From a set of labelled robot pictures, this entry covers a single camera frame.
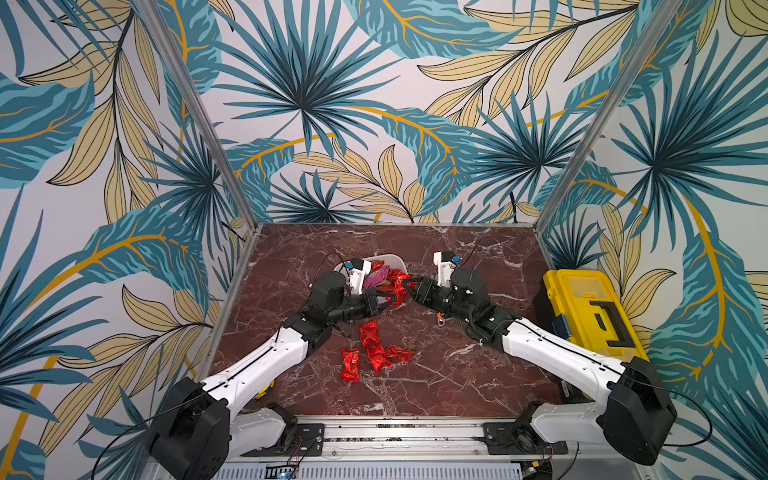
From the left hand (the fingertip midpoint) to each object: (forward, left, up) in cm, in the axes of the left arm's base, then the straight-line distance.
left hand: (396, 302), depth 74 cm
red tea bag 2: (-7, +4, -18) cm, 20 cm away
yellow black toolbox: (+3, -50, -5) cm, 50 cm away
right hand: (+5, -2, +1) cm, 6 cm away
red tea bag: (-10, +12, -19) cm, 25 cm away
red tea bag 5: (+2, -1, +1) cm, 3 cm away
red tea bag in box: (+23, +6, -15) cm, 28 cm away
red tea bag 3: (-5, 0, -19) cm, 20 cm away
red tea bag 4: (-2, +6, -19) cm, 20 cm away
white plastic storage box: (+25, 0, -15) cm, 29 cm away
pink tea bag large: (+20, +5, -18) cm, 27 cm away
